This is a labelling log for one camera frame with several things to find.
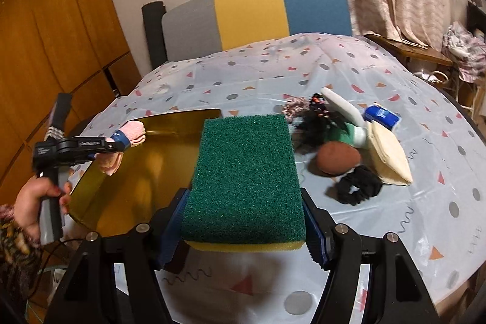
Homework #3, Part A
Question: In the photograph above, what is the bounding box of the blue tissue packet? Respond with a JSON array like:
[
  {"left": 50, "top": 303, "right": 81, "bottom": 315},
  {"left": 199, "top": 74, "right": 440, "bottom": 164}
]
[{"left": 363, "top": 104, "right": 401, "bottom": 131}]

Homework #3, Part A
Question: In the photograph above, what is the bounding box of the pink striped scrunchie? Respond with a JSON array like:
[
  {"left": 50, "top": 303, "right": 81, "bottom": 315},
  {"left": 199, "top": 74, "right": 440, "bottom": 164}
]
[{"left": 282, "top": 97, "right": 310, "bottom": 123}]

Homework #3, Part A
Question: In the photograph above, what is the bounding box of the gold metal tray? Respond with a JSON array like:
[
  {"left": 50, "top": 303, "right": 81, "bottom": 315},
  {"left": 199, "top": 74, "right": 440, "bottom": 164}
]
[{"left": 69, "top": 108, "right": 222, "bottom": 237}]

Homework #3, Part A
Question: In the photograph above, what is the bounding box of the wooden side table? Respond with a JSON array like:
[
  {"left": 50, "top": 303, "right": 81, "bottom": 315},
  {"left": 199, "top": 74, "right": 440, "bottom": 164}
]
[{"left": 365, "top": 34, "right": 453, "bottom": 67}]

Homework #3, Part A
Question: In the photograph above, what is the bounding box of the black wig with beads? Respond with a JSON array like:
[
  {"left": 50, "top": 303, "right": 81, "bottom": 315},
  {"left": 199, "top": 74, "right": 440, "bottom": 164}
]
[{"left": 289, "top": 93, "right": 345, "bottom": 152}]

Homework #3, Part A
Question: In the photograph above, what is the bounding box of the person's left hand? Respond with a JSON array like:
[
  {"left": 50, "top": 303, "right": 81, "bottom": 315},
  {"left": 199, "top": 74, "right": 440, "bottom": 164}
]
[{"left": 13, "top": 177, "right": 73, "bottom": 242}]

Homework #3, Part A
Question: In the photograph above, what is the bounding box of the black fabric scrunchie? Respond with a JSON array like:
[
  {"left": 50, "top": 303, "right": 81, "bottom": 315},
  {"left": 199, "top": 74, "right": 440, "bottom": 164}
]
[{"left": 335, "top": 165, "right": 383, "bottom": 206}]

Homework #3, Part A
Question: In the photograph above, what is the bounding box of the floral cloth pile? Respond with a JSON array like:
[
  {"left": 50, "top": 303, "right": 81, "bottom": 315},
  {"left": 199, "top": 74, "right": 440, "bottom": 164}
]
[{"left": 442, "top": 21, "right": 485, "bottom": 86}]

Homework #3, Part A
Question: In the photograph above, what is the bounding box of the white foam block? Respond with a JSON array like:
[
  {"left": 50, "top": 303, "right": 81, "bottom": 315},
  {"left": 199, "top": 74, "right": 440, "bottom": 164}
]
[{"left": 320, "top": 87, "right": 366, "bottom": 128}]

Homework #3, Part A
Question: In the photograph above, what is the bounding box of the green cap white bottle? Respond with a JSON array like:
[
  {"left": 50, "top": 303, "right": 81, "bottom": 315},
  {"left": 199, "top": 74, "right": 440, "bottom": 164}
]
[{"left": 325, "top": 122, "right": 368, "bottom": 149}]

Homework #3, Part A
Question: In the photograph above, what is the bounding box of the grey yellow blue chair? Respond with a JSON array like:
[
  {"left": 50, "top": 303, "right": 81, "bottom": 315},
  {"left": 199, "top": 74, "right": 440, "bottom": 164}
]
[{"left": 162, "top": 0, "right": 353, "bottom": 62}]

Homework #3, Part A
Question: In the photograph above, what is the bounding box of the patterned left sleeve forearm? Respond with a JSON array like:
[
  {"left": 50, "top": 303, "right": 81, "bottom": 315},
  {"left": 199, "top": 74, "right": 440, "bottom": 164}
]
[{"left": 1, "top": 205, "right": 42, "bottom": 323}]

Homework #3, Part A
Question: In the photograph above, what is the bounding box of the brown oval plush pad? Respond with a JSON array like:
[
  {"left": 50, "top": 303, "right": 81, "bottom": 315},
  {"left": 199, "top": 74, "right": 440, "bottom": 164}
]
[{"left": 316, "top": 142, "right": 362, "bottom": 175}]

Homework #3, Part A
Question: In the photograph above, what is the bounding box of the pink towel blue band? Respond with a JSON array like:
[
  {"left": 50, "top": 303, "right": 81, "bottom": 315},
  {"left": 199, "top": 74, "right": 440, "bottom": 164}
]
[{"left": 95, "top": 120, "right": 146, "bottom": 176}]

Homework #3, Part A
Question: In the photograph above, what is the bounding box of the green yellow scouring sponge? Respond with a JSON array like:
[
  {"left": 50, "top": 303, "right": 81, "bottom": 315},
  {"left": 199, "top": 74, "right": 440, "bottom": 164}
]
[{"left": 180, "top": 114, "right": 306, "bottom": 252}]

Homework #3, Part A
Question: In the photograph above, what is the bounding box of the wooden cabinet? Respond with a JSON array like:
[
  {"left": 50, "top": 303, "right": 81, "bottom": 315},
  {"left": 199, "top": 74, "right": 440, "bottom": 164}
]
[{"left": 1, "top": 0, "right": 141, "bottom": 204}]

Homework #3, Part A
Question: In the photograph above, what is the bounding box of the cream cloth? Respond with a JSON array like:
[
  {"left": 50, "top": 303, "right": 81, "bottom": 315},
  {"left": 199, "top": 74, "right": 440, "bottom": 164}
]
[{"left": 367, "top": 121, "right": 413, "bottom": 186}]

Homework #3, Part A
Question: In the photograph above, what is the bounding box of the white patterned tablecloth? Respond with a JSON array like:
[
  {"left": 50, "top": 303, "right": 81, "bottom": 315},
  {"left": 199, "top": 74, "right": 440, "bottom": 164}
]
[{"left": 62, "top": 32, "right": 486, "bottom": 324}]

